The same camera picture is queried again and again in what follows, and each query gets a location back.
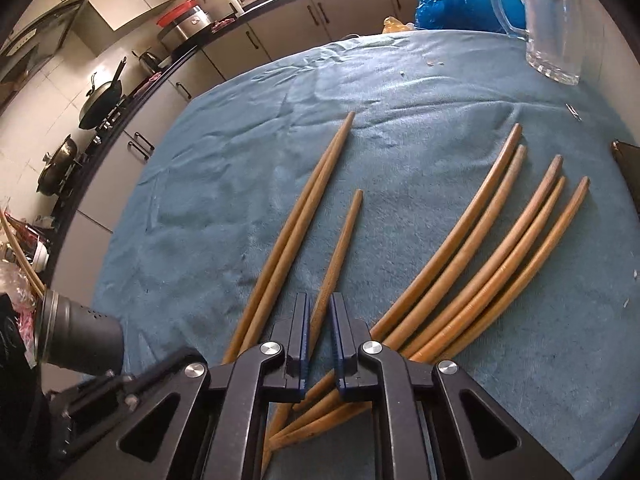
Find wooden chopstick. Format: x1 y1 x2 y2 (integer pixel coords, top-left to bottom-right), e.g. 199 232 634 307
412 175 568 363
260 189 365 476
221 117 348 363
237 111 356 358
437 176 591 363
0 210 46 295
269 155 565 450
292 123 524 411
0 225 43 298
279 144 528 435

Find beige base cabinets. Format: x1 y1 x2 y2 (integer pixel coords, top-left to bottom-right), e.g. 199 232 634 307
50 0 451 281

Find small kettle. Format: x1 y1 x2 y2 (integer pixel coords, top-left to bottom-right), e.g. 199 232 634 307
133 50 162 75

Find yellow packet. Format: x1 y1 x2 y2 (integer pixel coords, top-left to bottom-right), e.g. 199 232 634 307
382 16 416 36

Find person's black clothing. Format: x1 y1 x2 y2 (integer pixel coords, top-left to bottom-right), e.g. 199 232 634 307
0 292 51 480

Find black wok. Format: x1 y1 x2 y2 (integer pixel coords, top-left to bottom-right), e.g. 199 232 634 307
76 56 129 132

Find range hood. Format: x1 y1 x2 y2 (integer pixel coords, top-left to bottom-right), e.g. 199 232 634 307
0 0 87 92

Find dark cooking pan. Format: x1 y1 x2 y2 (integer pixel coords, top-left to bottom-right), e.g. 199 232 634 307
36 134 82 197

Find steel pot with red lid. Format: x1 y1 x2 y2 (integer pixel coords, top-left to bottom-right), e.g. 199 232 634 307
156 1 215 50

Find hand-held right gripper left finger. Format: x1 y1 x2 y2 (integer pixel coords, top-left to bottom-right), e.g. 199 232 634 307
118 292 312 480

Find dark phone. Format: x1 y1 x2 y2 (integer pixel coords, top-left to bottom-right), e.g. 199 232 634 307
611 139 640 198

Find clear glass mug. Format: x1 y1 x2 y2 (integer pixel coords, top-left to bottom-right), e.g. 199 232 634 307
487 0 585 86

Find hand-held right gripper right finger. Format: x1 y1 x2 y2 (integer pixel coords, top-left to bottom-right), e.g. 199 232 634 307
329 292 576 480

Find pink plastic bag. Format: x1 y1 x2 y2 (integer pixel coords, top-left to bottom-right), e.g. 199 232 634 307
0 259 47 361

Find blue table cloth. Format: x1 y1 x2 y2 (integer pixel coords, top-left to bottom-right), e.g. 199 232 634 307
92 27 640 480

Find black kitchen counter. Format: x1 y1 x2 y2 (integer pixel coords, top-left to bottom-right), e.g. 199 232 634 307
35 0 451 286

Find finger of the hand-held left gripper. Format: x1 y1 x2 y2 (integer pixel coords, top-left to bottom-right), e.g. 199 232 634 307
64 371 152 442

